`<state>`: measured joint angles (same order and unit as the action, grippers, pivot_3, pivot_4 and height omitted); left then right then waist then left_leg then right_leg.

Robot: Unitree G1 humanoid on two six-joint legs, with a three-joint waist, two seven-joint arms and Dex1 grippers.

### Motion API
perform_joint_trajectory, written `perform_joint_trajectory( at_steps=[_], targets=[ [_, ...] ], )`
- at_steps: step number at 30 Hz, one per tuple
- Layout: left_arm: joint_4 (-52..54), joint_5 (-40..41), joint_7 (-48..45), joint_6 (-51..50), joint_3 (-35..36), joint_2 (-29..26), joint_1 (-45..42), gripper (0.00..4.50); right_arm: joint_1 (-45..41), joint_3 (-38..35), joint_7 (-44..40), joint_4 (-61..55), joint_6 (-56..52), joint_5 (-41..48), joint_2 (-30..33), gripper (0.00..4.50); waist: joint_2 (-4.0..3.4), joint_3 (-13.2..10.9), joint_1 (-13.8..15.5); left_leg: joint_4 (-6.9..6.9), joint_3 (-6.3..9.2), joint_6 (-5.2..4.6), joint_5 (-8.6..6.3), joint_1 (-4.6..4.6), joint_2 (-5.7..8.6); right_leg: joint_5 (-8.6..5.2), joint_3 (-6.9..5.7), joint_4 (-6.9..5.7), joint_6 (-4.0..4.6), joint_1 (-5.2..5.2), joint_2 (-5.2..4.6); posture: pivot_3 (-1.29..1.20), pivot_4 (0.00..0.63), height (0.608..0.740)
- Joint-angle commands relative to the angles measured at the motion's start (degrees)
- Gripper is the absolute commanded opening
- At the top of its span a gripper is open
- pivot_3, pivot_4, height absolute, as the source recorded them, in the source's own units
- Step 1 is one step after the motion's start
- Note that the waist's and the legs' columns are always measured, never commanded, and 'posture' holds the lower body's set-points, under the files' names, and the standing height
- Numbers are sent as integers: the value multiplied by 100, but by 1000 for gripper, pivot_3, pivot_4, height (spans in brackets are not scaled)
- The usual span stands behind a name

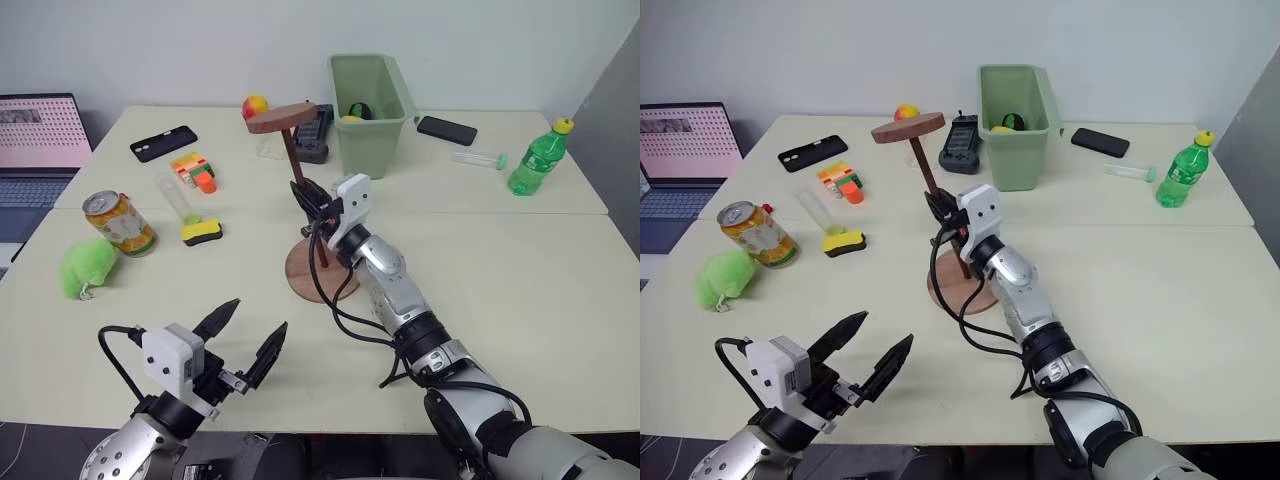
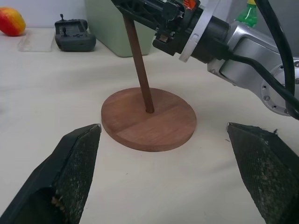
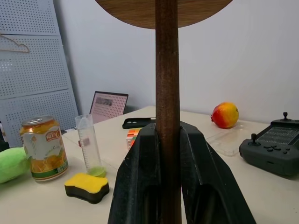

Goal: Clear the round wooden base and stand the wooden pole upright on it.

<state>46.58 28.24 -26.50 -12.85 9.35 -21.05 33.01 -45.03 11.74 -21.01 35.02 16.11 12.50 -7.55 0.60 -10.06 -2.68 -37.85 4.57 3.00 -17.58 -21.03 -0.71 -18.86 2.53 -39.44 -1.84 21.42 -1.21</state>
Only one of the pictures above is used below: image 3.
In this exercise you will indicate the clear plastic tray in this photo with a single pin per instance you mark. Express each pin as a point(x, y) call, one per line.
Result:
point(223, 142)

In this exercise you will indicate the dark grey remote controller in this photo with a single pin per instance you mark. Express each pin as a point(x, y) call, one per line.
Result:
point(272, 149)

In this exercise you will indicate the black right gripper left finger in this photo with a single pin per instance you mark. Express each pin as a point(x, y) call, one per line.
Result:
point(137, 177)

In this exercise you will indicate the green plush toy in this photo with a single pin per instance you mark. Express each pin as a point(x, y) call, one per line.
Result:
point(11, 164)

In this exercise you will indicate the colourful block cube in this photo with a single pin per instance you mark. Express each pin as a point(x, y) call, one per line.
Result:
point(132, 138)

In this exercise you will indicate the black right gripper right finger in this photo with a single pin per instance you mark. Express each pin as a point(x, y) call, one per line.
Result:
point(205, 177)

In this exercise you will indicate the orange juice can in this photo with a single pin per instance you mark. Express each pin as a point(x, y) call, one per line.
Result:
point(44, 149)

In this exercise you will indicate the dark wooden pole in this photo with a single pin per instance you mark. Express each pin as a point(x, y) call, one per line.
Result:
point(167, 93)

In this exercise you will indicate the yellow and black sponge eraser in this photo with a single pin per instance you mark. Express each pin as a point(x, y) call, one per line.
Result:
point(87, 186)

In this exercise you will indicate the grey perforated panel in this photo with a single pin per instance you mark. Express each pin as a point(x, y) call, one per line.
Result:
point(32, 70)

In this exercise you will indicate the laptop screen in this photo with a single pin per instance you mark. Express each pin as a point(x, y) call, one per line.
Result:
point(108, 106)

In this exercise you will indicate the red yellow mango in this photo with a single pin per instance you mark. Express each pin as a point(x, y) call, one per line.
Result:
point(225, 115)

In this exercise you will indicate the clear plastic measuring cylinder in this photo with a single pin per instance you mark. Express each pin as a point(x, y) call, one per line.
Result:
point(88, 144)

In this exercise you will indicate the black phone case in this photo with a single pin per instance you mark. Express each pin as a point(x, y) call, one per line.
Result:
point(137, 122)

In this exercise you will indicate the white clothes hanger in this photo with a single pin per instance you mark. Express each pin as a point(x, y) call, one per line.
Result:
point(14, 44)

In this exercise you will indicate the round wooden base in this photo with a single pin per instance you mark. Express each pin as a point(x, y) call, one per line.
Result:
point(163, 11)

